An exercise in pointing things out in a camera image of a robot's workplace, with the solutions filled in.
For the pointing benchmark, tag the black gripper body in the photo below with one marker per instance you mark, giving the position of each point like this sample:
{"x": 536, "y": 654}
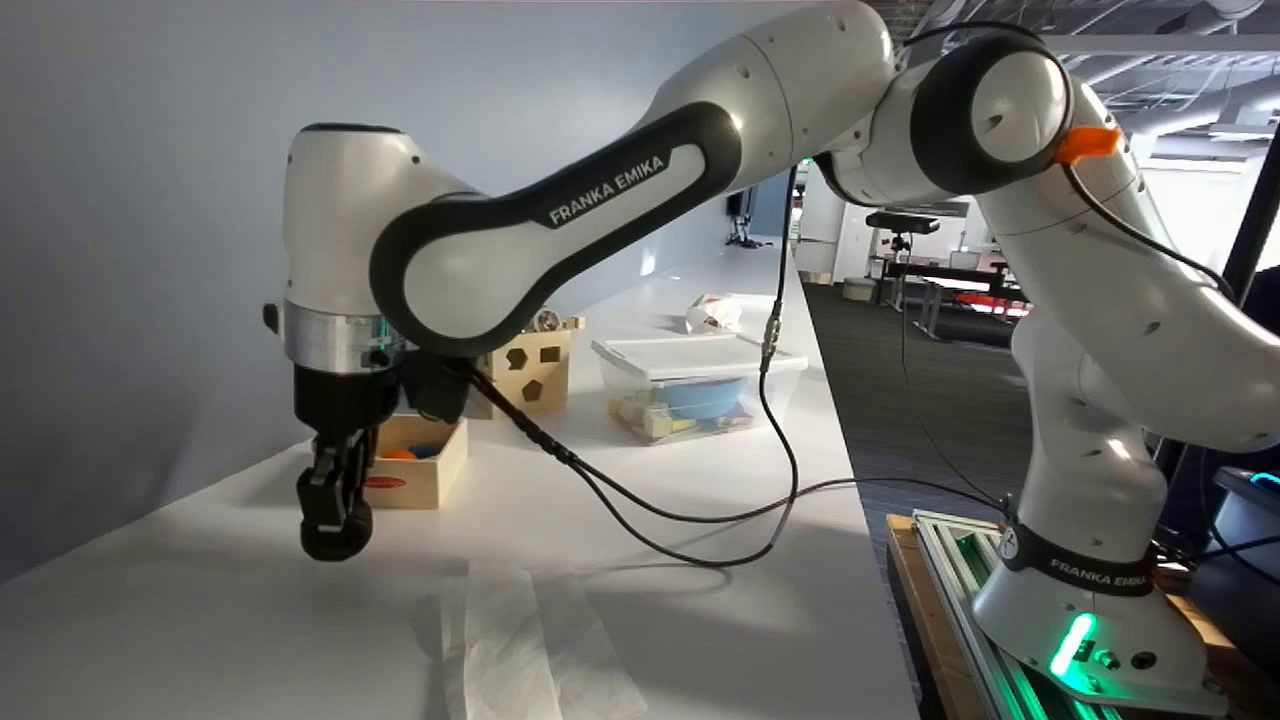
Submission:
{"x": 349, "y": 409}

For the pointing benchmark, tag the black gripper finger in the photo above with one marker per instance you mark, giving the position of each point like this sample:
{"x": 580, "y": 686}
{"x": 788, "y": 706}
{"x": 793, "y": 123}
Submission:
{"x": 326, "y": 513}
{"x": 359, "y": 523}

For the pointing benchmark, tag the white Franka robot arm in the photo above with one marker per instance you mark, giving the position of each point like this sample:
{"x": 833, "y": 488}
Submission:
{"x": 400, "y": 281}

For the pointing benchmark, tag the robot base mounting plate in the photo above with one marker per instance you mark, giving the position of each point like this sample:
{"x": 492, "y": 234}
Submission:
{"x": 1052, "y": 654}

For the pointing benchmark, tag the small wooden crate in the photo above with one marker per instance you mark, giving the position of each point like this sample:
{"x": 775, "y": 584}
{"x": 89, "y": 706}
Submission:
{"x": 413, "y": 463}

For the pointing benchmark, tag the wooden shape sorter box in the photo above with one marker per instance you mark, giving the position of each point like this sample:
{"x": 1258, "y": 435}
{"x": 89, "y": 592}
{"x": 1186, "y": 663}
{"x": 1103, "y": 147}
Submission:
{"x": 532, "y": 364}

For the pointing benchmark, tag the clear plastic lidded bin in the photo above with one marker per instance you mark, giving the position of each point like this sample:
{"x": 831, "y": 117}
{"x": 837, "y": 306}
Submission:
{"x": 676, "y": 386}

